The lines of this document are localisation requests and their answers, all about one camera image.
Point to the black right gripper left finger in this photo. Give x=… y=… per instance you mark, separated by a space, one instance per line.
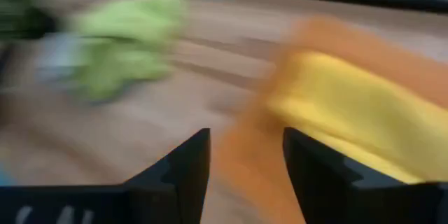
x=157 y=196

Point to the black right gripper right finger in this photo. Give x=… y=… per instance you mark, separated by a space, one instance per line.
x=350 y=199

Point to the yellow microfiber towel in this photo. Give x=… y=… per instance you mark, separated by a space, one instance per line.
x=367 y=112

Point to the lime green microfiber towel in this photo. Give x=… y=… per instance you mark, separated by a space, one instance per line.
x=129 y=42

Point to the light grey microfiber towel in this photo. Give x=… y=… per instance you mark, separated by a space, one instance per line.
x=57 y=59

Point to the orange translucent plastic tray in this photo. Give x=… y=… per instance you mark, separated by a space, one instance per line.
x=252 y=168

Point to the small potted plant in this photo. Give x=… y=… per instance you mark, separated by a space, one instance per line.
x=21 y=7

